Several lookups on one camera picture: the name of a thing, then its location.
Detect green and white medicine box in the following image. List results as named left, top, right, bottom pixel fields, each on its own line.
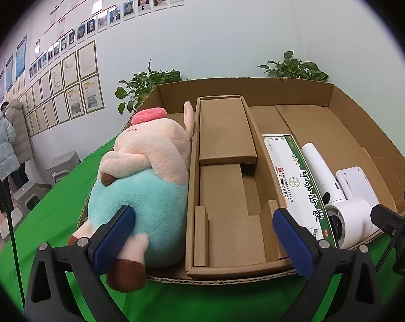
left=261, top=134, right=337, bottom=247

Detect green tablecloth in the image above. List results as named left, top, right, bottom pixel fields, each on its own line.
left=0, top=134, right=405, bottom=322

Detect grey plastic stool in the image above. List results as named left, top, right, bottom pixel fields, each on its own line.
left=13, top=181, right=50, bottom=218
left=0, top=208, right=25, bottom=252
left=46, top=151, right=81, bottom=186

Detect white hair dryer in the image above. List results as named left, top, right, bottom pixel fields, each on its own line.
left=301, top=142, right=381, bottom=249

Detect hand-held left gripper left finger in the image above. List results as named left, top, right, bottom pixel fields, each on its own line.
left=23, top=204, right=138, bottom=322

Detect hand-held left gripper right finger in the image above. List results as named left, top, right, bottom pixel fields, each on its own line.
left=272, top=208, right=382, bottom=322

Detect wall of framed certificates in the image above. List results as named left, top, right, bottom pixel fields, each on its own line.
left=21, top=39, right=105, bottom=138

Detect blue wall poster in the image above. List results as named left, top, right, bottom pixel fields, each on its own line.
left=5, top=54, right=14, bottom=92
left=16, top=34, right=28, bottom=78

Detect large cardboard box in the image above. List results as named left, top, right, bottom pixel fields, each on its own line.
left=77, top=76, right=405, bottom=284

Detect pink pig plush toy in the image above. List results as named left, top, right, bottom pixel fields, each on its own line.
left=66, top=101, right=194, bottom=292

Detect narrow brown cardboard box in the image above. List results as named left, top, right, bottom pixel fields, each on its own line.
left=185, top=94, right=298, bottom=279

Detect green potted plant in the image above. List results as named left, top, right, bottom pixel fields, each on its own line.
left=258, top=51, right=328, bottom=82
left=115, top=58, right=183, bottom=115

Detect row of wall portrait photos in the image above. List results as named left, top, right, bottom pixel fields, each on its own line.
left=28, top=0, right=184, bottom=78

